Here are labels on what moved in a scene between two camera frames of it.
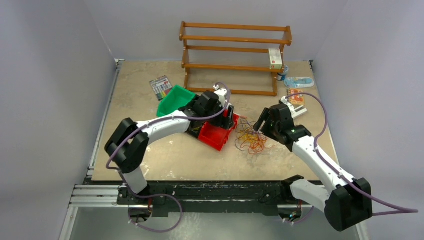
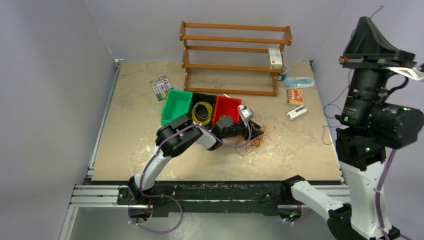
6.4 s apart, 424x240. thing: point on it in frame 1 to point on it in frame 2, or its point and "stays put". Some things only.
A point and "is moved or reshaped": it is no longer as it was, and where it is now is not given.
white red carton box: [275, 58] stays put
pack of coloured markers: [161, 86] stays put
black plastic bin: [194, 127] is moved or reshaped
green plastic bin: [179, 97] is moved or reshaped
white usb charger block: [294, 114] stays put
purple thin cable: [244, 126] is moved or reshaped
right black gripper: [265, 116] to [366, 49]
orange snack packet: [295, 100] stays put
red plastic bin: [216, 137] is moved or reshaped
